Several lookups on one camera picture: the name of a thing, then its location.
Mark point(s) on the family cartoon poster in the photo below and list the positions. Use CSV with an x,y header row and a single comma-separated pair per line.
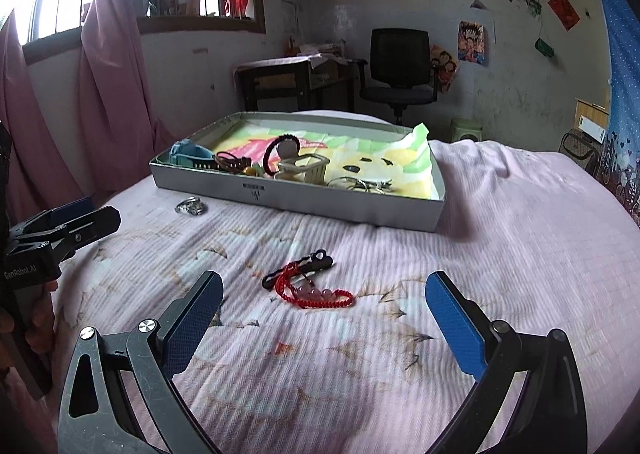
x,y
444,68

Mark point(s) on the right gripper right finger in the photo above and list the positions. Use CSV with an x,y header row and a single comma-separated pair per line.
x,y
550,413

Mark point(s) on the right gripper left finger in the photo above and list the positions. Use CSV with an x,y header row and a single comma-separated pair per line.
x,y
96,415

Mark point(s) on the green tag on wall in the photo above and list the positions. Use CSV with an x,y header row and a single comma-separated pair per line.
x,y
544,48

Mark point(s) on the patterned handbag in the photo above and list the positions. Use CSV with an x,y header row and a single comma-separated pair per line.
x,y
582,149

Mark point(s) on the cardboard box by wall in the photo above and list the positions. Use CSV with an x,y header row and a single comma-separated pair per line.
x,y
591,119

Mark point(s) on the green plastic stool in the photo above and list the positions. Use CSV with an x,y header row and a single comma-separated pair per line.
x,y
466,129

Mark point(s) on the light blue watch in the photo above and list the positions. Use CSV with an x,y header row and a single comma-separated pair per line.
x,y
186,153

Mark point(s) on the cream hair claw clip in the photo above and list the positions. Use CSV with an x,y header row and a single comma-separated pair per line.
x,y
307,168

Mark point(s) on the black wavy hair clip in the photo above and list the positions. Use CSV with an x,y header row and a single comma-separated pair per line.
x,y
317,261

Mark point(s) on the pink curtain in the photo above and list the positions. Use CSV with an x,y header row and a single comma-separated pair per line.
x,y
120,131

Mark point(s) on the grey shallow cardboard box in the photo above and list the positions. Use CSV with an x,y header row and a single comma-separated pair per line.
x,y
240,180

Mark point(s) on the blue dotted fabric wardrobe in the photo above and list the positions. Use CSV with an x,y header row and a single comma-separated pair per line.
x,y
619,165

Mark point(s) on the red paper on wall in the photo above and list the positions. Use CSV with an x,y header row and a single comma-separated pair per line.
x,y
565,12

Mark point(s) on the black office chair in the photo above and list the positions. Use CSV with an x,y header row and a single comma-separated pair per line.
x,y
399,72

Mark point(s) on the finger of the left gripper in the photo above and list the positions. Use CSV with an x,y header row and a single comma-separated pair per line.
x,y
66,239
51,218

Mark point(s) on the silver chain-link hair clip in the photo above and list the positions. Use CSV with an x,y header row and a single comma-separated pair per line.
x,y
377,186

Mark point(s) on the thin silver bangles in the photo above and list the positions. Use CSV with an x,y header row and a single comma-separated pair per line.
x,y
351,184

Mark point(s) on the colourful cartoon cloth liner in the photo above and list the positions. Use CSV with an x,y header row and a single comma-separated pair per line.
x,y
406,160

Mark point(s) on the cartoon poster on wall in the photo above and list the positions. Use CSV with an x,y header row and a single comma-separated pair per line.
x,y
471,42

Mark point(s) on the person's left hand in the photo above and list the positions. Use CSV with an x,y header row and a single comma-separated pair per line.
x,y
41,335

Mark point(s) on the dark wooden desk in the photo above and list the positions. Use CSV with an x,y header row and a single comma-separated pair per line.
x,y
300,83

